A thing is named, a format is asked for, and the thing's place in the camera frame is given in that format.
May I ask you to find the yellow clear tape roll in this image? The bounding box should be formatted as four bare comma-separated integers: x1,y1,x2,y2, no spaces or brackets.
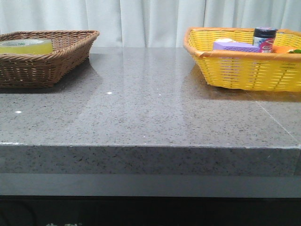
0,39,53,55

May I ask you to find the white curtain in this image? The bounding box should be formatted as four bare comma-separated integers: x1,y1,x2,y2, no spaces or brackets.
0,0,301,48

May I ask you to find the purple foam block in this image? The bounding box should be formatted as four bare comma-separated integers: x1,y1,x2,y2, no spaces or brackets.
213,40,260,52

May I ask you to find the yellow woven basket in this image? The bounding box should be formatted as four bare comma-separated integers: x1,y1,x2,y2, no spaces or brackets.
183,27,301,92

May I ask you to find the brown wicker basket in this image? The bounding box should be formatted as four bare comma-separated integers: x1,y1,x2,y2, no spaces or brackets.
0,30,100,89

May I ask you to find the black lidded spice jar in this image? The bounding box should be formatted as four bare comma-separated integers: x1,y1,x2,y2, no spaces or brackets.
253,27,278,53

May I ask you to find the orange toy fruit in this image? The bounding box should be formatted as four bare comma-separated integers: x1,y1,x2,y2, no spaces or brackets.
272,45,297,54

